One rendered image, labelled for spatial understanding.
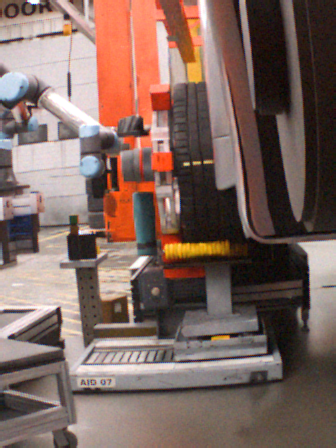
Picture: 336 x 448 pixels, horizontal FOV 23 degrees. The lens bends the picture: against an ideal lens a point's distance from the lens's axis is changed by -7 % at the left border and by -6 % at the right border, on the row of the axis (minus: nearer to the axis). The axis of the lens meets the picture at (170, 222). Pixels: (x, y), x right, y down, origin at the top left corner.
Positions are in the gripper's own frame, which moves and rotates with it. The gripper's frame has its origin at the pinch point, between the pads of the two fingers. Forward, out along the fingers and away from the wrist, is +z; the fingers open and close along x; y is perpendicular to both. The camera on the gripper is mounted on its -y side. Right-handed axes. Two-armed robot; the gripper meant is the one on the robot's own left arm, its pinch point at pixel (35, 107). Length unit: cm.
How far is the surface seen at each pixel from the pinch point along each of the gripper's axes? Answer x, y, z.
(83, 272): 49, 80, -25
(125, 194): 71, 41, -29
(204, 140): 129, 15, -88
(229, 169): 157, 22, -140
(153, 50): -1, -47, 154
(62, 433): 125, 101, -184
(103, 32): 54, -37, -31
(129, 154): 92, 22, -71
